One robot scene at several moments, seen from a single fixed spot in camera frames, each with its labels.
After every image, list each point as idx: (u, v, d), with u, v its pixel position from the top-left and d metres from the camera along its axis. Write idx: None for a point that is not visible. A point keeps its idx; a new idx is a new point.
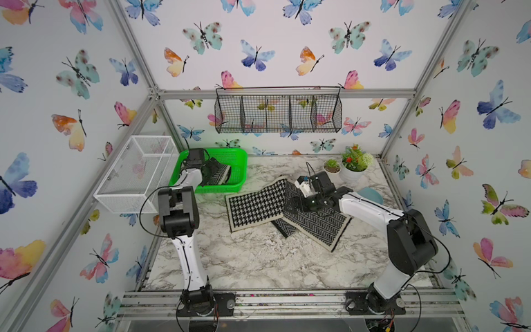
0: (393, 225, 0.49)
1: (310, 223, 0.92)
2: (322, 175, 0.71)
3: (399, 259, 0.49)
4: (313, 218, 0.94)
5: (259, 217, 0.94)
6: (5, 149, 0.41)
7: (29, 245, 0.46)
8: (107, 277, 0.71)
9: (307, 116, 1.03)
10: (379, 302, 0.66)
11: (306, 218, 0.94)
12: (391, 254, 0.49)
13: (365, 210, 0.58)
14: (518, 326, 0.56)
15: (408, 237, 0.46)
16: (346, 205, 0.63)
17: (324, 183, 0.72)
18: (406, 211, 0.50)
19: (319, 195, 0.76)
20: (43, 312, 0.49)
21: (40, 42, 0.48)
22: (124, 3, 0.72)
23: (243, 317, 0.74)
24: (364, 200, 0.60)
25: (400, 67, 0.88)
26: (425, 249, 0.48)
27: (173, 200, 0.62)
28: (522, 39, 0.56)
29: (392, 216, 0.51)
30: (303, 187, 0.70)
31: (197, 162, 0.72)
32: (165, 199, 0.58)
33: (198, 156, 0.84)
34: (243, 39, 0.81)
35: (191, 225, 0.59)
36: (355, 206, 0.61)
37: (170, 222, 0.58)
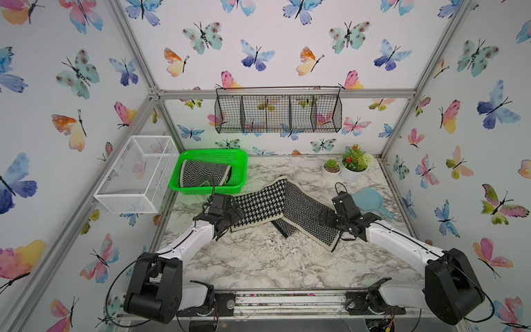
0: (432, 267, 0.44)
1: (310, 222, 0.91)
2: (346, 200, 0.68)
3: (440, 304, 0.44)
4: (314, 218, 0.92)
5: (260, 216, 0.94)
6: (5, 149, 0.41)
7: (29, 245, 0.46)
8: (107, 277, 0.71)
9: (307, 116, 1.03)
10: (379, 302, 0.66)
11: (306, 218, 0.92)
12: (429, 298, 0.46)
13: (395, 243, 0.53)
14: (518, 326, 0.56)
15: (450, 282, 0.41)
16: (374, 238, 0.59)
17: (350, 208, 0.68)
18: (446, 252, 0.46)
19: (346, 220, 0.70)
20: (43, 312, 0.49)
21: (41, 42, 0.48)
22: (124, 3, 0.72)
23: (243, 316, 0.74)
24: (394, 232, 0.55)
25: (400, 67, 0.88)
26: (469, 294, 0.42)
27: (155, 270, 0.47)
28: (522, 39, 0.56)
29: (429, 254, 0.46)
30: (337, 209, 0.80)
31: (218, 211, 0.70)
32: (141, 270, 0.44)
33: (220, 206, 0.70)
34: (243, 39, 0.81)
35: (158, 315, 0.42)
36: (382, 238, 0.57)
37: (136, 301, 0.43)
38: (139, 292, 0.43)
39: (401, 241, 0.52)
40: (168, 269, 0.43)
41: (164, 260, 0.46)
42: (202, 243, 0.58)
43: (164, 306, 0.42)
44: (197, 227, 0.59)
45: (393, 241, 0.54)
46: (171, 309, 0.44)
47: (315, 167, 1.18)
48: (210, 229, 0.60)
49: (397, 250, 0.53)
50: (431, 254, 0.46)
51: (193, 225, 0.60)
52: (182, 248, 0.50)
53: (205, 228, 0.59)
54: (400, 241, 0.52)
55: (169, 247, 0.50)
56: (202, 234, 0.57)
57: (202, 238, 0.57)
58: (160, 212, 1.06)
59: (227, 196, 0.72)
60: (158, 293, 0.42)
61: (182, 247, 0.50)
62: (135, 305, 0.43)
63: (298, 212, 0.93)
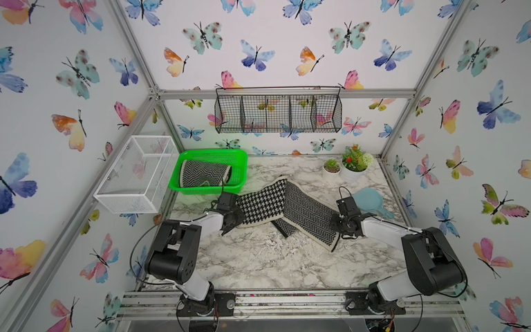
0: (408, 238, 0.48)
1: (310, 223, 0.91)
2: (348, 200, 0.75)
3: (417, 276, 0.47)
4: (314, 218, 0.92)
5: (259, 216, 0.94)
6: (5, 149, 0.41)
7: (29, 245, 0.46)
8: (107, 277, 0.71)
9: (307, 116, 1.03)
10: (377, 300, 0.66)
11: (306, 218, 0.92)
12: (411, 274, 0.51)
13: (382, 228, 0.59)
14: (518, 326, 0.56)
15: (426, 254, 0.45)
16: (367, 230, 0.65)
17: (350, 207, 0.75)
18: (426, 230, 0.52)
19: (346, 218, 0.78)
20: (43, 312, 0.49)
21: (41, 42, 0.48)
22: (124, 3, 0.72)
23: (243, 317, 0.74)
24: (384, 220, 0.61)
25: (400, 68, 0.88)
26: (448, 270, 0.45)
27: (175, 237, 0.53)
28: (522, 39, 0.56)
29: (410, 232, 0.51)
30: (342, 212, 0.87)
31: (225, 207, 0.77)
32: (165, 232, 0.49)
33: (228, 203, 0.77)
34: (243, 39, 0.81)
35: (175, 274, 0.46)
36: (372, 226, 0.63)
37: (155, 263, 0.47)
38: (160, 254, 0.48)
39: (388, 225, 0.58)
40: (189, 232, 0.49)
41: (184, 228, 0.52)
42: (213, 228, 0.64)
43: (182, 266, 0.46)
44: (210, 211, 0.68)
45: (381, 226, 0.60)
46: (189, 270, 0.49)
47: (315, 167, 1.18)
48: (220, 218, 0.67)
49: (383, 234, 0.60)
50: (412, 230, 0.52)
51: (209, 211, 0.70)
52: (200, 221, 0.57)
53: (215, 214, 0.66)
54: (387, 225, 0.58)
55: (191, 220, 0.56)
56: (214, 220, 0.63)
57: (215, 223, 0.64)
58: (160, 213, 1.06)
59: (234, 194, 0.79)
60: (178, 253, 0.47)
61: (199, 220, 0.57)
62: (154, 265, 0.47)
63: (298, 211, 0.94)
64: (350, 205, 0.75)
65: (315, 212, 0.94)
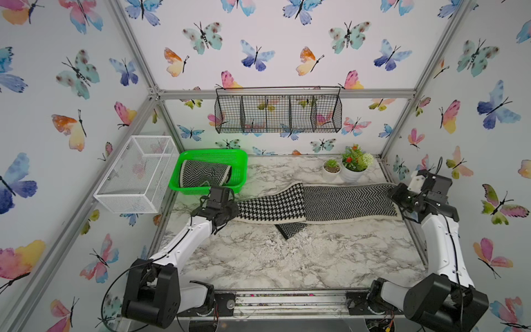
0: (437, 279, 0.40)
1: (367, 206, 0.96)
2: (441, 181, 0.58)
3: (411, 301, 0.46)
4: (361, 201, 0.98)
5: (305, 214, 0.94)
6: (5, 149, 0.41)
7: (29, 245, 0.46)
8: (107, 278, 0.71)
9: (307, 116, 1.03)
10: (377, 292, 0.69)
11: (358, 205, 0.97)
12: (410, 292, 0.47)
13: (438, 244, 0.48)
14: (518, 326, 0.56)
15: (438, 303, 0.40)
16: (430, 221, 0.53)
17: (436, 189, 0.58)
18: (471, 289, 0.39)
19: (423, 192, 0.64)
20: (43, 312, 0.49)
21: (41, 42, 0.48)
22: (124, 3, 0.72)
23: (243, 317, 0.74)
24: (451, 237, 0.47)
25: (400, 68, 0.88)
26: (445, 322, 0.41)
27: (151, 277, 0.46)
28: (522, 39, 0.56)
29: (451, 274, 0.41)
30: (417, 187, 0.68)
31: (216, 205, 0.68)
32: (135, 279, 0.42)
33: (218, 200, 0.67)
34: (243, 39, 0.81)
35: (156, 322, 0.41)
36: (436, 233, 0.50)
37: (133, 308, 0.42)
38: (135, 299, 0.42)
39: (447, 249, 0.45)
40: (164, 275, 0.42)
41: (160, 267, 0.44)
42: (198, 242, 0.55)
43: (162, 316, 0.41)
44: (193, 225, 0.56)
45: (442, 242, 0.47)
46: (170, 312, 0.44)
47: (315, 167, 1.18)
48: (207, 225, 0.58)
49: (435, 245, 0.49)
50: (458, 277, 0.41)
51: (189, 223, 0.57)
52: (177, 252, 0.48)
53: (201, 227, 0.56)
54: (447, 248, 0.45)
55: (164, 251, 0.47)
56: (199, 232, 0.55)
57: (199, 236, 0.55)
58: (160, 212, 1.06)
59: (225, 191, 0.69)
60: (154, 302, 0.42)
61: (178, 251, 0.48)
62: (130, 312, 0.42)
63: (339, 206, 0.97)
64: (437, 187, 0.59)
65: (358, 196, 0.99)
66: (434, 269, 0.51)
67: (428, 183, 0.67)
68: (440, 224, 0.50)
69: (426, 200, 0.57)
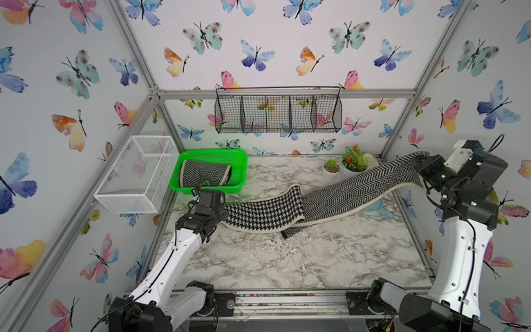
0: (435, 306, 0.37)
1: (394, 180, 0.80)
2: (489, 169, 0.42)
3: (406, 308, 0.46)
4: (386, 177, 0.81)
5: (330, 207, 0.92)
6: (5, 149, 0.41)
7: (29, 245, 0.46)
8: (107, 278, 0.71)
9: (307, 116, 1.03)
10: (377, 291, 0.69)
11: (382, 182, 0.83)
12: (408, 300, 0.47)
13: (453, 261, 0.41)
14: (518, 326, 0.56)
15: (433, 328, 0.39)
16: (451, 223, 0.45)
17: (478, 177, 0.45)
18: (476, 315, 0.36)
19: (461, 178, 0.50)
20: (43, 312, 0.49)
21: (41, 41, 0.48)
22: (124, 3, 0.72)
23: (243, 317, 0.74)
24: (471, 252, 0.39)
25: (400, 68, 0.88)
26: None
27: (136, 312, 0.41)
28: (522, 39, 0.56)
29: (457, 302, 0.37)
30: (456, 164, 0.53)
31: (205, 211, 0.61)
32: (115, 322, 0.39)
33: (209, 205, 0.61)
34: (243, 39, 0.81)
35: None
36: (454, 244, 0.43)
37: None
38: None
39: (461, 270, 0.39)
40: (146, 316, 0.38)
41: (142, 306, 0.40)
42: (187, 259, 0.51)
43: None
44: (178, 243, 0.51)
45: (459, 259, 0.40)
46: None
47: (315, 167, 1.18)
48: (196, 240, 0.53)
49: (446, 258, 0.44)
50: (462, 307, 0.37)
51: (173, 241, 0.51)
52: (161, 283, 0.44)
53: (188, 243, 0.51)
54: (462, 269, 0.39)
55: (145, 286, 0.43)
56: (187, 250, 0.51)
57: (187, 254, 0.51)
58: (160, 212, 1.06)
59: (216, 194, 0.63)
60: None
61: (161, 282, 0.44)
62: None
63: (363, 191, 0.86)
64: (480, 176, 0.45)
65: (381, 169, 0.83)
66: (435, 286, 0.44)
67: (470, 167, 0.47)
68: (464, 234, 0.41)
69: (461, 193, 0.45)
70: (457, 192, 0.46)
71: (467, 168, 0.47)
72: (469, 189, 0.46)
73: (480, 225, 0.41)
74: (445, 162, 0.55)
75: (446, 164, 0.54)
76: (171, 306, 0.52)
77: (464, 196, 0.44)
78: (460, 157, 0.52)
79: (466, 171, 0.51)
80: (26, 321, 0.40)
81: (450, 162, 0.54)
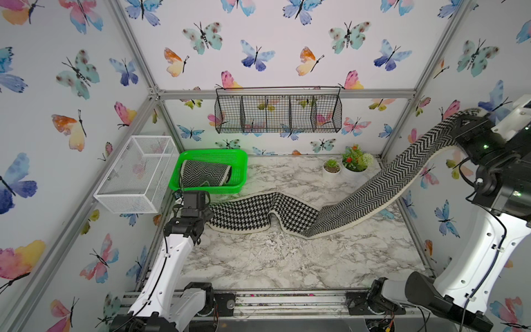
0: (438, 299, 0.37)
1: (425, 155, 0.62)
2: None
3: (413, 287, 0.47)
4: (428, 149, 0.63)
5: (368, 204, 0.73)
6: (5, 149, 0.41)
7: (29, 245, 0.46)
8: (107, 278, 0.71)
9: (307, 116, 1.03)
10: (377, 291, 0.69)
11: (414, 162, 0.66)
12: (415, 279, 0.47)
13: (469, 259, 0.37)
14: (518, 326, 0.56)
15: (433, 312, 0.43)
16: (480, 216, 0.38)
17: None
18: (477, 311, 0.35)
19: (509, 156, 0.38)
20: (43, 312, 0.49)
21: (41, 42, 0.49)
22: (124, 3, 0.72)
23: (243, 317, 0.74)
24: (492, 251, 0.35)
25: (400, 68, 0.88)
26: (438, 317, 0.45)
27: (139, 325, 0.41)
28: (522, 39, 0.56)
29: (462, 298, 0.36)
30: (508, 131, 0.40)
31: (193, 213, 0.60)
32: None
33: (195, 207, 0.60)
34: (243, 39, 0.81)
35: None
36: (476, 239, 0.37)
37: None
38: None
39: (475, 268, 0.36)
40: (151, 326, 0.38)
41: (145, 318, 0.39)
42: (183, 261, 0.51)
43: None
44: (169, 250, 0.49)
45: (476, 256, 0.36)
46: None
47: (315, 167, 1.18)
48: (189, 242, 0.52)
49: (464, 250, 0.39)
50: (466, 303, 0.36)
51: (164, 247, 0.50)
52: (160, 292, 0.43)
53: (180, 248, 0.50)
54: (476, 268, 0.36)
55: (143, 299, 0.42)
56: (180, 253, 0.50)
57: (182, 255, 0.50)
58: (160, 212, 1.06)
59: (199, 195, 0.62)
60: None
61: (160, 291, 0.43)
62: None
63: (392, 176, 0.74)
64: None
65: (422, 145, 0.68)
66: (443, 275, 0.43)
67: (525, 140, 0.35)
68: (491, 230, 0.35)
69: (502, 176, 0.35)
70: (498, 176, 0.36)
71: (518, 142, 0.36)
72: (514, 170, 0.36)
73: (515, 218, 0.34)
74: (494, 128, 0.42)
75: (493, 131, 0.42)
76: (174, 312, 0.51)
77: (505, 181, 0.35)
78: (516, 120, 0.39)
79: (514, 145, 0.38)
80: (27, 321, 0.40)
81: (500, 126, 0.41)
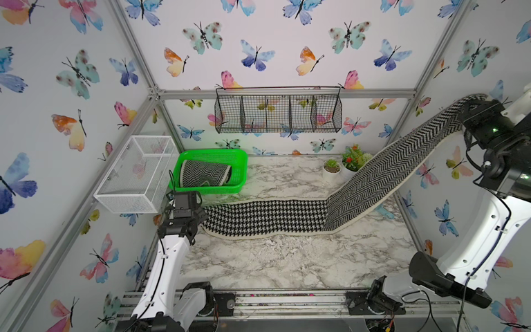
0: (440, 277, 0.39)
1: (430, 142, 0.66)
2: None
3: (413, 264, 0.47)
4: (436, 137, 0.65)
5: (385, 187, 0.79)
6: (6, 150, 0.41)
7: (29, 245, 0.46)
8: (107, 278, 0.71)
9: (307, 116, 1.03)
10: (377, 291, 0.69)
11: (420, 148, 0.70)
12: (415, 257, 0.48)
13: (471, 240, 0.39)
14: (518, 326, 0.56)
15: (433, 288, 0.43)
16: (486, 200, 0.38)
17: None
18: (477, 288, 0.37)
19: (518, 137, 0.38)
20: (43, 312, 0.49)
21: (41, 42, 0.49)
22: (124, 3, 0.72)
23: (243, 317, 0.74)
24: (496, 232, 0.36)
25: (400, 68, 0.88)
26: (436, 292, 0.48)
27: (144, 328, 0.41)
28: (522, 39, 0.56)
29: (463, 276, 0.38)
30: (518, 114, 0.40)
31: (185, 214, 0.60)
32: None
33: (187, 207, 0.60)
34: (243, 39, 0.81)
35: None
36: (480, 221, 0.38)
37: None
38: None
39: (477, 247, 0.37)
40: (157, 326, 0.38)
41: (150, 319, 0.39)
42: (181, 262, 0.51)
43: None
44: (166, 251, 0.49)
45: (480, 238, 0.37)
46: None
47: (315, 167, 1.18)
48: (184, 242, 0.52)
49: (467, 232, 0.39)
50: (467, 280, 0.38)
51: (161, 250, 0.50)
52: (162, 292, 0.43)
53: (178, 248, 0.50)
54: (479, 248, 0.37)
55: (146, 301, 0.42)
56: (178, 253, 0.49)
57: (180, 256, 0.50)
58: (160, 212, 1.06)
59: (191, 194, 0.62)
60: None
61: (162, 292, 0.43)
62: None
63: (399, 162, 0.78)
64: None
65: (431, 133, 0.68)
66: (445, 255, 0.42)
67: None
68: (496, 212, 0.36)
69: (511, 159, 0.35)
70: (505, 158, 0.36)
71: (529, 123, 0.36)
72: (524, 153, 0.36)
73: (523, 202, 0.34)
74: (502, 111, 0.41)
75: (502, 115, 0.41)
76: (177, 312, 0.52)
77: (514, 163, 0.35)
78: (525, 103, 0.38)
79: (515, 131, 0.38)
80: (27, 320, 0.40)
81: (509, 110, 0.41)
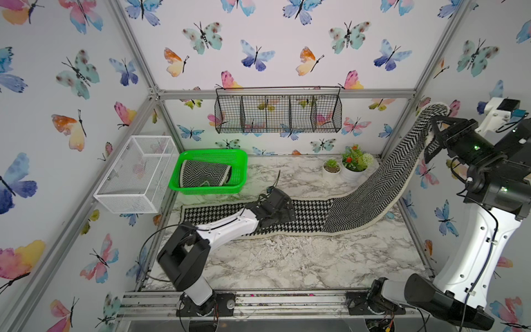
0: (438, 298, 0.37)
1: (411, 153, 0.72)
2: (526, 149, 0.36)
3: (413, 289, 0.47)
4: (413, 149, 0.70)
5: (382, 201, 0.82)
6: (5, 149, 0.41)
7: (29, 245, 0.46)
8: (107, 278, 0.71)
9: (307, 116, 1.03)
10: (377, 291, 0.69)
11: (403, 160, 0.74)
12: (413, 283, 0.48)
13: (467, 251, 0.38)
14: (518, 326, 0.56)
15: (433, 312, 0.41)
16: (472, 210, 0.40)
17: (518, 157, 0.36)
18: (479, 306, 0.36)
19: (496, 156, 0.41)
20: (43, 312, 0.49)
21: (41, 42, 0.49)
22: (124, 3, 0.72)
23: (243, 317, 0.74)
24: (487, 243, 0.36)
25: (400, 67, 0.88)
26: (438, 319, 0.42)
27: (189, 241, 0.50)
28: (522, 39, 0.56)
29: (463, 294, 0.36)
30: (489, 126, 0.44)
31: (270, 208, 0.67)
32: (179, 235, 0.47)
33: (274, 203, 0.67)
34: (243, 39, 0.81)
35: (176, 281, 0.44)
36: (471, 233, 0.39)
37: (164, 259, 0.47)
38: (170, 254, 0.48)
39: (472, 262, 0.37)
40: (197, 247, 0.45)
41: (198, 238, 0.47)
42: (242, 233, 0.58)
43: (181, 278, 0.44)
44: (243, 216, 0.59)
45: (473, 250, 0.37)
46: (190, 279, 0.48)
47: (315, 167, 1.18)
48: (254, 225, 0.59)
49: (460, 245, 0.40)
50: (467, 297, 0.36)
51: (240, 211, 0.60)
52: (218, 234, 0.50)
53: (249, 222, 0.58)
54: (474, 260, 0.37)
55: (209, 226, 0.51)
56: (245, 225, 0.57)
57: (245, 229, 0.58)
58: (160, 213, 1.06)
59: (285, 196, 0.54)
60: (181, 264, 0.45)
61: (218, 233, 0.51)
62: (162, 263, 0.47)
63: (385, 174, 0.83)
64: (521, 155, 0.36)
65: (408, 146, 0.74)
66: (443, 272, 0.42)
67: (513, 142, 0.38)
68: (485, 224, 0.37)
69: (491, 175, 0.38)
70: (486, 173, 0.39)
71: (506, 142, 0.39)
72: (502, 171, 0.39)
73: (506, 212, 0.36)
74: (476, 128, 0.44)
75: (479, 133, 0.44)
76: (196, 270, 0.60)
77: (494, 178, 0.38)
78: (494, 120, 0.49)
79: (504, 146, 0.41)
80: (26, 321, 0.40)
81: (482, 127, 0.44)
